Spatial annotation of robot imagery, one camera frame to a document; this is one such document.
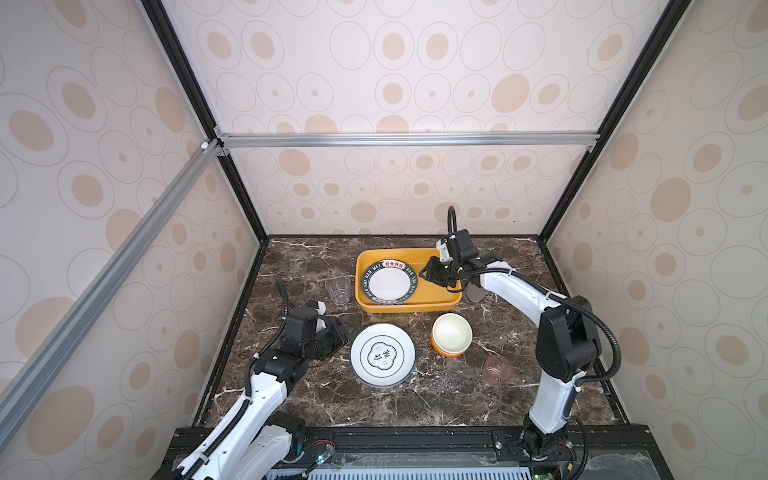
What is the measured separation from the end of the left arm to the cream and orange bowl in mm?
331

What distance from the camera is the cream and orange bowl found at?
0.85m

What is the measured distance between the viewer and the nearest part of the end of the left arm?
1.88 ft
